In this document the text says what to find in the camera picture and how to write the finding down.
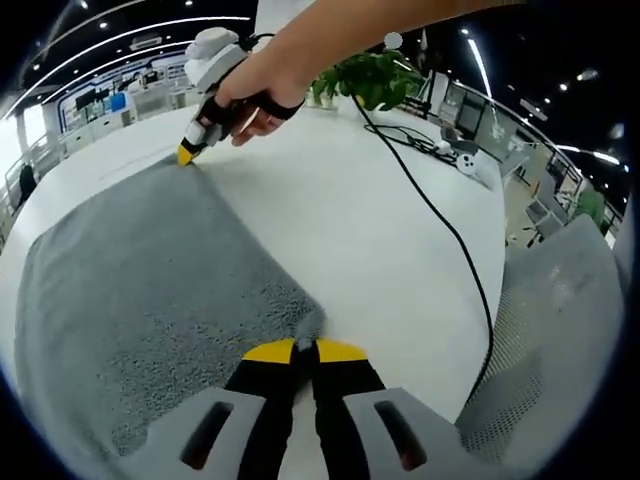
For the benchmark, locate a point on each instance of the grey mesh chair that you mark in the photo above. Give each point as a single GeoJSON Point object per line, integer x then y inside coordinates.
{"type": "Point", "coordinates": [550, 325]}

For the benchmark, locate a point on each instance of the grey towel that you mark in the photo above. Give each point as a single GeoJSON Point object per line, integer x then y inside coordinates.
{"type": "Point", "coordinates": [150, 280]}

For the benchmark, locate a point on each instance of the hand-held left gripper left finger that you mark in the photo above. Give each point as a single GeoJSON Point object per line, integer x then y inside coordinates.
{"type": "Point", "coordinates": [230, 430]}

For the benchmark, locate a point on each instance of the white table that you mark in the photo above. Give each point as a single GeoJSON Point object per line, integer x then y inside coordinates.
{"type": "Point", "coordinates": [360, 225]}

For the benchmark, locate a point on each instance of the person's right hand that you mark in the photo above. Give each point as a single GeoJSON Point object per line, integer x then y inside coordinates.
{"type": "Point", "coordinates": [265, 95]}

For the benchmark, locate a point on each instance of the white handheld controller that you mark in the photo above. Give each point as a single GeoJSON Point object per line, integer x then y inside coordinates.
{"type": "Point", "coordinates": [475, 167]}

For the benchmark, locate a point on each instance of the green potted plant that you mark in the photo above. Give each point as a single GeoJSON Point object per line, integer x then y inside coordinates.
{"type": "Point", "coordinates": [375, 75]}

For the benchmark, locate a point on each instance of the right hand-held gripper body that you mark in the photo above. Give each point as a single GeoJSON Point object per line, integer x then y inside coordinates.
{"type": "Point", "coordinates": [212, 62]}

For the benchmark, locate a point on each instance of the black office chair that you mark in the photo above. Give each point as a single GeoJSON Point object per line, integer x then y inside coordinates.
{"type": "Point", "coordinates": [26, 185]}

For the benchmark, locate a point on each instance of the blue storage box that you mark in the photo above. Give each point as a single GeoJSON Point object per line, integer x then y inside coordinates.
{"type": "Point", "coordinates": [118, 103]}

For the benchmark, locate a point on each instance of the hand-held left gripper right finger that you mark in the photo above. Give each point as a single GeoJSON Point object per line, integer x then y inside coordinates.
{"type": "Point", "coordinates": [370, 430]}

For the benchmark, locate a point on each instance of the white power adapter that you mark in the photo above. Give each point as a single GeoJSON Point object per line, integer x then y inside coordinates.
{"type": "Point", "coordinates": [442, 146]}

